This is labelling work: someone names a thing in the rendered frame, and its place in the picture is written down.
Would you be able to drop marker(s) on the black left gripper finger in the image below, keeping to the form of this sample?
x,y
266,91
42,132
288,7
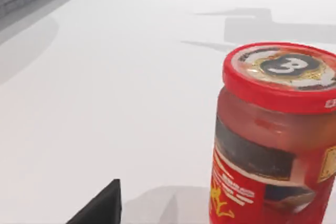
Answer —
x,y
103,207

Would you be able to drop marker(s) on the red lidded jar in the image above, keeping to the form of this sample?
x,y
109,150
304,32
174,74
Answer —
x,y
273,140

